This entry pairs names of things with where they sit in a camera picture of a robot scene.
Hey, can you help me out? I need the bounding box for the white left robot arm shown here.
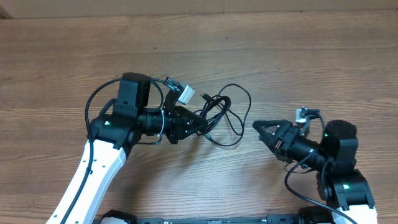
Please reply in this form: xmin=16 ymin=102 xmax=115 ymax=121
xmin=48 ymin=72 xmax=208 ymax=223

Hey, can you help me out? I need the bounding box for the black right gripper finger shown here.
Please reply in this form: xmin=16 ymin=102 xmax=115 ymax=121
xmin=259 ymin=135 xmax=280 ymax=156
xmin=252 ymin=119 xmax=292 ymax=140

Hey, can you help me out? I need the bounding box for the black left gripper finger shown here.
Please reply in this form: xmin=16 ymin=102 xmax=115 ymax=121
xmin=177 ymin=106 xmax=208 ymax=127
xmin=178 ymin=126 xmax=205 ymax=140

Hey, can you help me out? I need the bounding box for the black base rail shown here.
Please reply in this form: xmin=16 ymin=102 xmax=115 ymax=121
xmin=93 ymin=210 xmax=343 ymax=224

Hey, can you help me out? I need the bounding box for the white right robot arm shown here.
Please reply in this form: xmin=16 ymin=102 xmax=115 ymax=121
xmin=252 ymin=118 xmax=377 ymax=223

